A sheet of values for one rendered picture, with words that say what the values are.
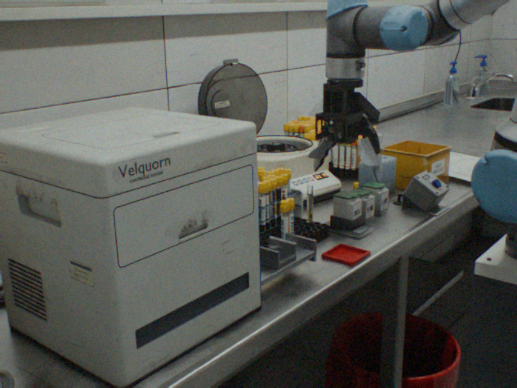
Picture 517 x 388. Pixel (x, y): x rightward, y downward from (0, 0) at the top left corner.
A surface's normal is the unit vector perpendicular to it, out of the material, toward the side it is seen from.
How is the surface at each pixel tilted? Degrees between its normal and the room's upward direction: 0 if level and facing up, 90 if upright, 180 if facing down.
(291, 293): 0
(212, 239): 90
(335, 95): 90
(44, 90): 90
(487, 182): 98
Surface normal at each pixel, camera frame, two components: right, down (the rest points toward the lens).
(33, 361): -0.02, -0.96
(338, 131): -0.61, 0.25
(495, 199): -0.75, 0.33
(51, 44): 0.77, 0.17
